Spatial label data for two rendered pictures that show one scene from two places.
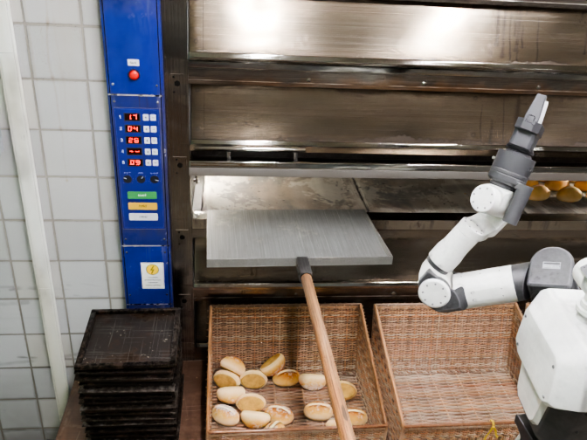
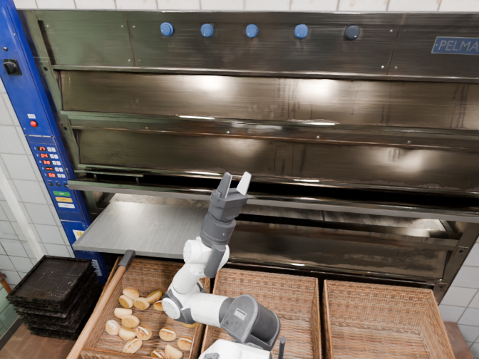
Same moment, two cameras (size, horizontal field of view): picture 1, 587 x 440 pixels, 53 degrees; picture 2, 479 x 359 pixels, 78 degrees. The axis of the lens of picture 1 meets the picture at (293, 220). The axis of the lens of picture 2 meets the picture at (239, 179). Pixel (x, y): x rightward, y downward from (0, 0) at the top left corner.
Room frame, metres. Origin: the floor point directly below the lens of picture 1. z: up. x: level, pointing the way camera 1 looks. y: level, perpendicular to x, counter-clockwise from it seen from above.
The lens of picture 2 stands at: (0.71, -0.73, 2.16)
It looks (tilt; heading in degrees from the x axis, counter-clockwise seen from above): 32 degrees down; 15
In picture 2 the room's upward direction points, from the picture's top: straight up
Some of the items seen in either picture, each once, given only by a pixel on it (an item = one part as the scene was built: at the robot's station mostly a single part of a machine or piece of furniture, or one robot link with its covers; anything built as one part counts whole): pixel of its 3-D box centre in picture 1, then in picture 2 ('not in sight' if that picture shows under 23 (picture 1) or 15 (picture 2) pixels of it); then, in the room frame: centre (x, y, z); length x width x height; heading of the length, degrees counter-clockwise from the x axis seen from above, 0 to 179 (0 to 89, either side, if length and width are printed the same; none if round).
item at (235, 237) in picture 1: (293, 231); (147, 225); (1.66, 0.00, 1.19); 0.55 x 0.36 x 0.03; 99
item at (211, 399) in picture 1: (291, 378); (151, 311); (1.51, -0.03, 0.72); 0.56 x 0.49 x 0.28; 98
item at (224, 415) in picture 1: (225, 413); (112, 326); (1.44, 0.18, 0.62); 0.10 x 0.07 x 0.06; 67
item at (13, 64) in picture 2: not in sight; (6, 62); (1.66, 0.48, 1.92); 0.06 x 0.04 x 0.11; 97
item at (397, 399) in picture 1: (461, 374); (262, 327); (1.59, -0.61, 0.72); 0.56 x 0.49 x 0.28; 98
